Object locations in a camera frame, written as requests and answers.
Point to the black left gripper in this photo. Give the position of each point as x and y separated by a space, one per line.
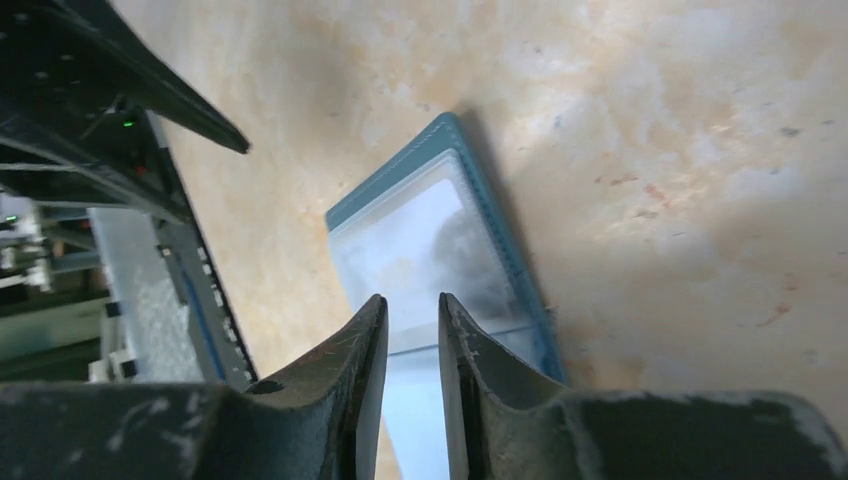
73 133

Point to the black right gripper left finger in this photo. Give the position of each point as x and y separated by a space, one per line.
317 418

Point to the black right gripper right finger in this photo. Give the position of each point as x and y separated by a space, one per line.
506 420

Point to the teal leather card holder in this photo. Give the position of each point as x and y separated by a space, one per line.
424 223

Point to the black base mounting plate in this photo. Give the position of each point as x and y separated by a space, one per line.
212 328

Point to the aluminium frame rail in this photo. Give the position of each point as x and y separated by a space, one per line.
155 323

